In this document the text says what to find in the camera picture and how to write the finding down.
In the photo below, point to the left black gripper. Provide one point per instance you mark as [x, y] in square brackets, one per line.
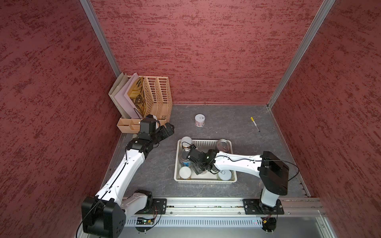
[165, 134]

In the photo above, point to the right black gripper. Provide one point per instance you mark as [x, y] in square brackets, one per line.
[197, 169]

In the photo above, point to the small yellow can white lid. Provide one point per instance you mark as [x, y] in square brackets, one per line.
[185, 172]

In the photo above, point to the white perforated plastic basket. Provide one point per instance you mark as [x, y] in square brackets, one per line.
[206, 177]

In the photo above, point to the yellow labelled tall can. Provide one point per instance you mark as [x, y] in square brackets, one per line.
[186, 142]

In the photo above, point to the small green can white lid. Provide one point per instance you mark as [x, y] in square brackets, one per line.
[225, 175]

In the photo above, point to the small pink can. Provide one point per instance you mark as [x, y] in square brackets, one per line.
[199, 120]

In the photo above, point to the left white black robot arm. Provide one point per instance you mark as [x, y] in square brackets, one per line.
[105, 214]

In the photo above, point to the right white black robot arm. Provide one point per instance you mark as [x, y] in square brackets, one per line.
[273, 172]

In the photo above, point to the beige plastic file organizer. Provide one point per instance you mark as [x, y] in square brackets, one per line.
[158, 103]

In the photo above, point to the brown patterned magazine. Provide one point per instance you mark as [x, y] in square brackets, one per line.
[137, 95]

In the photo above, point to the yellow white marker pen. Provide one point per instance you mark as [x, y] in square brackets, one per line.
[255, 124]

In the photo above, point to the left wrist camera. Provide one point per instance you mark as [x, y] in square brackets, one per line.
[149, 124]

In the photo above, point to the aluminium front rail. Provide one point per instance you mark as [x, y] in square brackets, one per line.
[233, 207]

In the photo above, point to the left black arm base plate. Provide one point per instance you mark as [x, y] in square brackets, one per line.
[154, 205]

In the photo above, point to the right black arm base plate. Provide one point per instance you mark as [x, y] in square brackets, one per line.
[255, 207]

